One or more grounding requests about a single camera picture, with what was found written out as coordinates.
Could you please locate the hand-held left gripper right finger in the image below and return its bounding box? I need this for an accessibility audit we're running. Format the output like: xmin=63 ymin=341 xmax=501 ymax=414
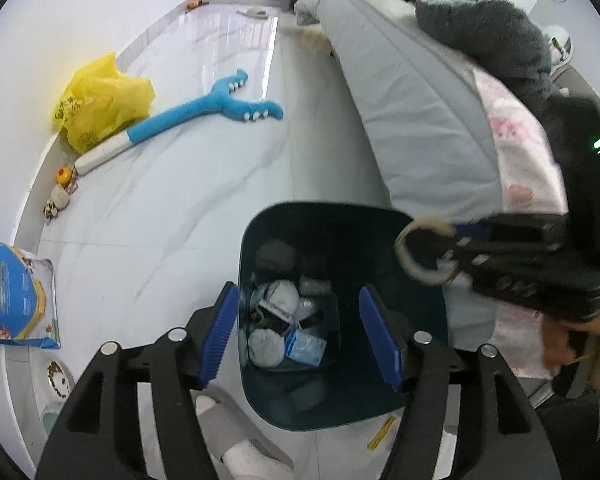
xmin=357 ymin=284 xmax=563 ymax=480

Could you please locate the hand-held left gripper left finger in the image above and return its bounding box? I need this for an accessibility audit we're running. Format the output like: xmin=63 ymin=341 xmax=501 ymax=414
xmin=34 ymin=281 xmax=242 ymax=480

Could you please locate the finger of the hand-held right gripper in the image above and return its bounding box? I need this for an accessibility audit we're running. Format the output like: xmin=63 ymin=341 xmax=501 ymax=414
xmin=437 ymin=246 xmax=487 ymax=287
xmin=450 ymin=220 xmax=494 ymax=247

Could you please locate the dark teal trash bin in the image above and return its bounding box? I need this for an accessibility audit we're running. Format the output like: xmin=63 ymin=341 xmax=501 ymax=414
xmin=237 ymin=201 xmax=451 ymax=432

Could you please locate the person's right hand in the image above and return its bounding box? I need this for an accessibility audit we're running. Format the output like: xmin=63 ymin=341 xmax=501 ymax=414
xmin=540 ymin=304 xmax=600 ymax=401

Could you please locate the white crumpled face mask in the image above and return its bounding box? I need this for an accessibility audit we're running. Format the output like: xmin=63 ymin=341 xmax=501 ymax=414
xmin=252 ymin=280 xmax=301 ymax=324

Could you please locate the blue and white packet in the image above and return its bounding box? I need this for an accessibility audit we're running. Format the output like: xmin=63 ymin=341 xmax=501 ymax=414
xmin=284 ymin=327 xmax=329 ymax=366

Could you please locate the yellow paper strip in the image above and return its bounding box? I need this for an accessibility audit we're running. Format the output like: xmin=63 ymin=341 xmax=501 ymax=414
xmin=367 ymin=415 xmax=399 ymax=451

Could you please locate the person's white-socked foot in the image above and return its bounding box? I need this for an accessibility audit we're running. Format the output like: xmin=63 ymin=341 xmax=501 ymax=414
xmin=196 ymin=394 xmax=295 ymax=480

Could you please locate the pet bowl with kibble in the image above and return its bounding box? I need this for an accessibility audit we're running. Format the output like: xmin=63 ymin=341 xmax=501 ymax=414
xmin=45 ymin=360 xmax=76 ymax=404

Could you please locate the person's dark clothing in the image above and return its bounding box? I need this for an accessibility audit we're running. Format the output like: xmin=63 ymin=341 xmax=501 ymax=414
xmin=532 ymin=385 xmax=600 ymax=480

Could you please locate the pale empty pet bowl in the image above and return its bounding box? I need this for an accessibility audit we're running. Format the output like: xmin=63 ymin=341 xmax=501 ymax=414
xmin=41 ymin=402 xmax=66 ymax=434

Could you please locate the dark grey fleece blanket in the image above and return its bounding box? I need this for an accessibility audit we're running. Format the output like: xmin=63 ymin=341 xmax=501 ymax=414
xmin=415 ymin=0 xmax=562 ymax=111

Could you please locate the blue pet food bag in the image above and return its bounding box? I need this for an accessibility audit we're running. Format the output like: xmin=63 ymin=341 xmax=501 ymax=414
xmin=0 ymin=237 xmax=61 ymax=351

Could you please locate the blue forked plush toy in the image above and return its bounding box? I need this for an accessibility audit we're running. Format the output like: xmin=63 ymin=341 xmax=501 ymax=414
xmin=74 ymin=69 xmax=285 ymax=177

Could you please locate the yellow plastic bag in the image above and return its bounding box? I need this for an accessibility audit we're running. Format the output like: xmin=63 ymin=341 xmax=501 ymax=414
xmin=50 ymin=52 xmax=156 ymax=155

